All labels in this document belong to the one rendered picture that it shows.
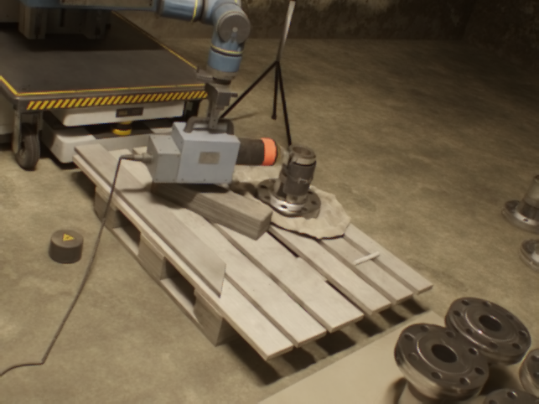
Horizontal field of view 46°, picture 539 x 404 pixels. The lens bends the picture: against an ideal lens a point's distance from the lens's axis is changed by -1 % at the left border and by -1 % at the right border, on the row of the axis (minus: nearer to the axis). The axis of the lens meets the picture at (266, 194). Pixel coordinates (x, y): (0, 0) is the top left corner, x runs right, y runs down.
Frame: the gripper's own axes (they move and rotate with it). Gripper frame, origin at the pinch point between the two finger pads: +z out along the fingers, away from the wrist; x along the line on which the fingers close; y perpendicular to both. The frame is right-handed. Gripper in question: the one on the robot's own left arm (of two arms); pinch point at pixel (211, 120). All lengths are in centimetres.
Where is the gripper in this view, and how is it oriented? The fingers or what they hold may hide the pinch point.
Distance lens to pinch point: 224.0
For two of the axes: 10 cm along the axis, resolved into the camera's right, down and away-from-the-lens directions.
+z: -2.3, 8.5, 4.6
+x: -3.7, -5.2, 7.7
